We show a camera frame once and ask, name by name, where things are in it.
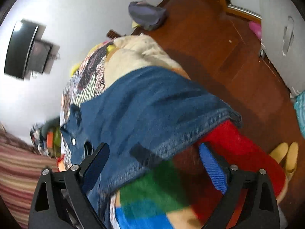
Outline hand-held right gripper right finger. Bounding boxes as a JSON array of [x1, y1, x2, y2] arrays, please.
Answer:
[[198, 142, 281, 229]]

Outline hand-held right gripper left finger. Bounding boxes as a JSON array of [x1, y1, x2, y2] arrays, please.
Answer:
[[28, 142, 110, 229]]

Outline blue denim jeans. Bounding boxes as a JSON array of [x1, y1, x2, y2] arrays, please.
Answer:
[[59, 66, 243, 229]]

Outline colourful clothes pile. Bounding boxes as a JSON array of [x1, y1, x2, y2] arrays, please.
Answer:
[[30, 117, 63, 159]]

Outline colour block blanket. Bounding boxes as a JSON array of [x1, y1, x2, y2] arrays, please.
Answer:
[[114, 120, 286, 229]]

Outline yellow slipper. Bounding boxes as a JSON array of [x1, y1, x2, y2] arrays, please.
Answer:
[[285, 142, 299, 179], [269, 143, 289, 165]]

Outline striped cloth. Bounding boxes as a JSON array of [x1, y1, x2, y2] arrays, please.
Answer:
[[0, 124, 60, 228]]

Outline patterned patchwork quilt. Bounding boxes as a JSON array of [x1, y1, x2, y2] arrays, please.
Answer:
[[58, 39, 120, 134]]

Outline teal cloth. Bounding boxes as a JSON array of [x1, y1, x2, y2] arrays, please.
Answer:
[[293, 93, 305, 139]]

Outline cream blanket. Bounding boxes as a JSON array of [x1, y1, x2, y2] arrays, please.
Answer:
[[105, 35, 191, 86]]

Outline white wardrobe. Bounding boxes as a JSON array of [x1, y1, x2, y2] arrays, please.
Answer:
[[258, 0, 305, 98]]

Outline pink plastic item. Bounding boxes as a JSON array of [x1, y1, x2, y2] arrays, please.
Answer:
[[248, 21, 262, 40]]

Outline grey bag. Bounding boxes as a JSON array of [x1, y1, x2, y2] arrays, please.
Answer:
[[128, 0, 167, 31]]

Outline black wall television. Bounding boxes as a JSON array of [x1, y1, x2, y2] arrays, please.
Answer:
[[4, 19, 53, 80]]

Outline wooden door frame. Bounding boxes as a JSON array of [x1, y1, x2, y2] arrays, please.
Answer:
[[211, 0, 262, 19]]

